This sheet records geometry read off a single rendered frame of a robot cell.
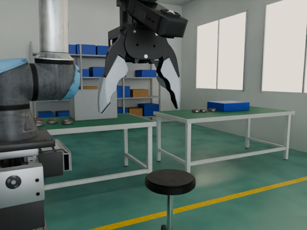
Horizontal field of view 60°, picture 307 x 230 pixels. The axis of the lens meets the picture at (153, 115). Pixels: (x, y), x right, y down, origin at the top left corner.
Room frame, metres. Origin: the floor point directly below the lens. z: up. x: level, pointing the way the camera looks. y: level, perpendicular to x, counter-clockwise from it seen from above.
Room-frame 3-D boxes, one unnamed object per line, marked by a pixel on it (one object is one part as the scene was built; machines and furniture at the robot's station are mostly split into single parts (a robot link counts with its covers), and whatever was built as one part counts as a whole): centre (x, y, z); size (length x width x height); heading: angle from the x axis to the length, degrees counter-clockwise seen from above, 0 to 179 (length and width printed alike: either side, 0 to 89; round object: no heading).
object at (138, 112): (6.88, 0.53, 0.39); 0.40 x 0.36 x 0.21; 25
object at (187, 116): (3.90, -1.05, 0.38); 1.90 x 0.90 x 0.75; 116
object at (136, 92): (6.94, 0.41, 0.87); 0.42 x 0.40 x 0.19; 115
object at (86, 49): (6.35, 1.60, 1.89); 0.42 x 0.42 x 0.23; 24
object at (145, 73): (7.03, 0.20, 1.37); 0.42 x 0.42 x 0.19; 27
